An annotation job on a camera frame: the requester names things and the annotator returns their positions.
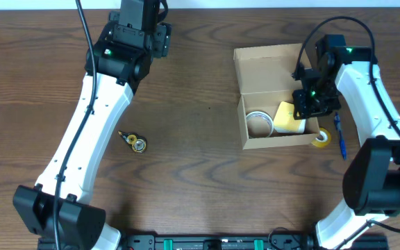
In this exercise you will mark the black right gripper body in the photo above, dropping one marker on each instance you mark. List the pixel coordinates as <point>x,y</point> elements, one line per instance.
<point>315,105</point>

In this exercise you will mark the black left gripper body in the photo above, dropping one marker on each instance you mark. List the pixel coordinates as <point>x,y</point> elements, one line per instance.
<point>139,12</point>

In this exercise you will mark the yellow clear tape roll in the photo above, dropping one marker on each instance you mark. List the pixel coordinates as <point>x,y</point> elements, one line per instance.
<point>323,139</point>

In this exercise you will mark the yellow sticky note pad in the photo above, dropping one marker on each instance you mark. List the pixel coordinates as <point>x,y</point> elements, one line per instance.
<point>284,121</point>

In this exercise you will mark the white masking tape roll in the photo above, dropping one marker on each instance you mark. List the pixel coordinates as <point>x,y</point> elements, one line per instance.
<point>255,116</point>

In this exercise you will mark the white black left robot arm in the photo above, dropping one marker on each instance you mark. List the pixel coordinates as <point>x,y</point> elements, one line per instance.
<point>58,207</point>

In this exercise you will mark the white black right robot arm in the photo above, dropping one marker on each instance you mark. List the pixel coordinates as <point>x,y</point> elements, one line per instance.
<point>371,184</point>

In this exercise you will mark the blue ballpoint pen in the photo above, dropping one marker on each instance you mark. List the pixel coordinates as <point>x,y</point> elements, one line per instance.
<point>338,128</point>

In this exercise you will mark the open cardboard box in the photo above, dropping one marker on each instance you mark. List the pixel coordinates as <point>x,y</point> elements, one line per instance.
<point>264,76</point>

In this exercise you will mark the yellow black correction tape dispenser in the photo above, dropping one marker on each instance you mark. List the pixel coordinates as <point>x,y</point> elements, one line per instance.
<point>135,142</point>

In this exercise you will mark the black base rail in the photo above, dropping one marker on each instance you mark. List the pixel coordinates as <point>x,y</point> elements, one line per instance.
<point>282,239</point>

